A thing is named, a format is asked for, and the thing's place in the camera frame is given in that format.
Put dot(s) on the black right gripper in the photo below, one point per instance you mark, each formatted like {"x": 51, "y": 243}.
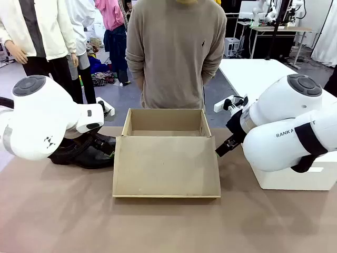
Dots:
{"x": 237, "y": 126}

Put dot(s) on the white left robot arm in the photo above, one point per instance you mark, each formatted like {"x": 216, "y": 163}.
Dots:
{"x": 39, "y": 118}

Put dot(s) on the white curtain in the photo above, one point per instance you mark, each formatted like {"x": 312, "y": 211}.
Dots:
{"x": 326, "y": 39}

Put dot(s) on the white cube device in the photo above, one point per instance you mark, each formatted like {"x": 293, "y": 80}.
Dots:
{"x": 231, "y": 46}

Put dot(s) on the person in beige sweater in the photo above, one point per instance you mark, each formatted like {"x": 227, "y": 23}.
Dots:
{"x": 173, "y": 52}

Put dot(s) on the cardboard shoe box with lid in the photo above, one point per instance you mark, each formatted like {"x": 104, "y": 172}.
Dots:
{"x": 166, "y": 166}

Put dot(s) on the black stand pole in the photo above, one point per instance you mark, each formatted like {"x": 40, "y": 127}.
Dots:
{"x": 276, "y": 26}

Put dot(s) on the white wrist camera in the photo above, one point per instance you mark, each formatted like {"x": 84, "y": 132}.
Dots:
{"x": 111, "y": 112}
{"x": 219, "y": 105}

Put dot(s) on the blue cloth bundle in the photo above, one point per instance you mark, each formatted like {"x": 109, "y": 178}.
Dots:
{"x": 96, "y": 63}

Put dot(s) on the white foam box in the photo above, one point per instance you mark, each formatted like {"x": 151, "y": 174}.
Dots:
{"x": 289, "y": 179}

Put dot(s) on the tan cloth bundle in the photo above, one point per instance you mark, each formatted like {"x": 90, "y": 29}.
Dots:
{"x": 96, "y": 43}

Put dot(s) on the mannequin in white jacket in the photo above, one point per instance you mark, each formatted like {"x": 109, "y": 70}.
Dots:
{"x": 52, "y": 26}

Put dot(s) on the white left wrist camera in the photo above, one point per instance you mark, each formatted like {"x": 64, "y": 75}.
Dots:
{"x": 111, "y": 112}

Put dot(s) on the patterned clothes pile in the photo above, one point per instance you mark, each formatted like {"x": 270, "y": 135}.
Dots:
{"x": 104, "y": 78}

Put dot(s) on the background desk with beige top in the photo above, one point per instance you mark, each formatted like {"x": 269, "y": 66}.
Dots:
{"x": 279, "y": 28}

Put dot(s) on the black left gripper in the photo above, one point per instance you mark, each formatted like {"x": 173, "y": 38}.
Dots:
{"x": 105, "y": 140}

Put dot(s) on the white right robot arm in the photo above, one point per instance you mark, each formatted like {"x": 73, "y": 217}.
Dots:
{"x": 276, "y": 105}

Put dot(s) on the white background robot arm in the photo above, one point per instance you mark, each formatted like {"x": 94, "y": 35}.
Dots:
{"x": 293, "y": 10}
{"x": 256, "y": 10}

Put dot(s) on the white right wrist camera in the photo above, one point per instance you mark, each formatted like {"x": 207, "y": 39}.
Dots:
{"x": 219, "y": 105}

